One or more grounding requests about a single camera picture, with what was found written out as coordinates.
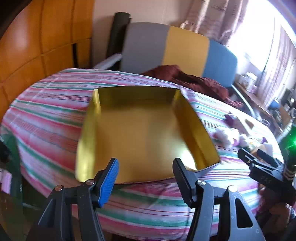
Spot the purple wrapped candy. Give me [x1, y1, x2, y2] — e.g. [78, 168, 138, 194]
[225, 113, 237, 126]

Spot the wooden cabinet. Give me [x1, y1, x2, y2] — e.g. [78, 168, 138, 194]
[0, 0, 95, 121]

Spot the white plastic wrapped ball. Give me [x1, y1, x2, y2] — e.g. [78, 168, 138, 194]
[212, 129, 241, 147]

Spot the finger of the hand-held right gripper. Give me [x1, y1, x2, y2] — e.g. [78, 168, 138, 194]
[238, 148, 262, 169]
[257, 149, 284, 167]

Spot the grey yellow blue chair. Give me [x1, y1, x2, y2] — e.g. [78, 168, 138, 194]
[92, 22, 257, 118]

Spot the bright window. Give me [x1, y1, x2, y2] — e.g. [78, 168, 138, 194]
[229, 7, 278, 70]

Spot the wooden side desk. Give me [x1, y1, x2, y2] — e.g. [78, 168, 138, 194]
[233, 81, 285, 137]

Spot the gold metal tin box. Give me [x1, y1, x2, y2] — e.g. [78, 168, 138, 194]
[75, 86, 221, 186]

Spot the striped tablecloth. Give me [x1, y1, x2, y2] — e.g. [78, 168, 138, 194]
[0, 68, 285, 237]

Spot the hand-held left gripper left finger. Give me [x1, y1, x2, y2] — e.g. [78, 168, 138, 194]
[26, 158, 119, 241]

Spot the black rolled mat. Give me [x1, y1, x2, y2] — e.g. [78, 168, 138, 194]
[106, 12, 132, 70]

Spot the dark red cloth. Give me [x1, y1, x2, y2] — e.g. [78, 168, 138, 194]
[141, 65, 243, 108]

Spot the patterned curtain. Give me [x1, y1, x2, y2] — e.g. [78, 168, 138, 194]
[171, 0, 245, 47]
[257, 23, 296, 109]

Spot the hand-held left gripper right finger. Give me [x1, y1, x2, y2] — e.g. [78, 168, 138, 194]
[173, 158, 266, 241]

